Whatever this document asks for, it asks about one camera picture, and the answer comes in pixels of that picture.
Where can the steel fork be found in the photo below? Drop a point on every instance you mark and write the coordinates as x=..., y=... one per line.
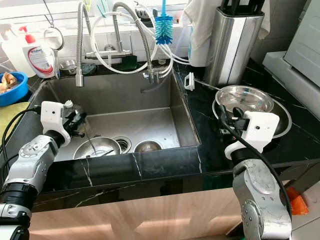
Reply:
x=102, y=153

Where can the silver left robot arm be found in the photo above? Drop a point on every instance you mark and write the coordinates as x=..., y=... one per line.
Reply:
x=32, y=160

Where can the stainless steel kitchen sink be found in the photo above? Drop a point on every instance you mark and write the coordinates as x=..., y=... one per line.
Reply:
x=130, y=115

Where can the wide steel bowl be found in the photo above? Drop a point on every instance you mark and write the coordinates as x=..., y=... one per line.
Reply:
x=250, y=97

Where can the shallow steel bowl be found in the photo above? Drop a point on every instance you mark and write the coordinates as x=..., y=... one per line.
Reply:
x=105, y=145

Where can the large steel plate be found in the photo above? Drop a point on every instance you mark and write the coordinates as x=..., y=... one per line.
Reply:
x=283, y=117

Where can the sink drain strainer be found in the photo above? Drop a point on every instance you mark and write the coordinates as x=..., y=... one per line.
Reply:
x=123, y=144

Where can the small white plastic clip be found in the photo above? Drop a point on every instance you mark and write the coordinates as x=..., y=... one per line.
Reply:
x=187, y=81

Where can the tiny steel bowl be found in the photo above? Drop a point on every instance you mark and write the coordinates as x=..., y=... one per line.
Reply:
x=67, y=66

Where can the blue plastic bowl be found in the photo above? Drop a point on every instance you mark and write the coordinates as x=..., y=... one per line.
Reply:
x=17, y=95

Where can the yellow cloth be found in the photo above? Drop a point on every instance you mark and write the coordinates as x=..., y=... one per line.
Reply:
x=10, y=120

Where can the stainless steel knife block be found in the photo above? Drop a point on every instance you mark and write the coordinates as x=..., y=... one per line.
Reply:
x=232, y=50

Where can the white jug blue label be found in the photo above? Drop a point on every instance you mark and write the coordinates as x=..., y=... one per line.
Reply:
x=200, y=55

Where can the white soap bottle red pump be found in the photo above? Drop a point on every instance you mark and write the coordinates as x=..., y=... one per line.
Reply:
x=37, y=60

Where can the small steel cup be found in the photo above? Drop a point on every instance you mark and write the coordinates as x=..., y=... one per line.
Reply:
x=147, y=146

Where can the brown food scraps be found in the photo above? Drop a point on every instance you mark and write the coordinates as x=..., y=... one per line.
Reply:
x=9, y=82

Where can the dark green sponge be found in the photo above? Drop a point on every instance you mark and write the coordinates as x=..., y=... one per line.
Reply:
x=128, y=63

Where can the white spray bottle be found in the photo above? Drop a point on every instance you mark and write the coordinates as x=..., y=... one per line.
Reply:
x=11, y=52

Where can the steel gooseneck faucet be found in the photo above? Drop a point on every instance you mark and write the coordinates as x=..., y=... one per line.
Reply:
x=117, y=35

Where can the white appliance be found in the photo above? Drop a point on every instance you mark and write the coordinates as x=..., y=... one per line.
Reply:
x=305, y=45

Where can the orange object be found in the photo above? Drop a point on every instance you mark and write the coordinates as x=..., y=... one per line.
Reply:
x=297, y=202

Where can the white hanging towel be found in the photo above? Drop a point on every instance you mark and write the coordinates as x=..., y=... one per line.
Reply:
x=202, y=20

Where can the blue bottle brush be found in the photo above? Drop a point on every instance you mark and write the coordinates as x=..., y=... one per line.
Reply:
x=163, y=29

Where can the teal plastic hook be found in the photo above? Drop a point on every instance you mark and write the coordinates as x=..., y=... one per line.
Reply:
x=101, y=9

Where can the wooden cabinet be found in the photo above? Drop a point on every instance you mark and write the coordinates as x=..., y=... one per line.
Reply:
x=155, y=220

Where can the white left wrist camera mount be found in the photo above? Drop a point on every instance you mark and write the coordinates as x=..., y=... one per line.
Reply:
x=52, y=115

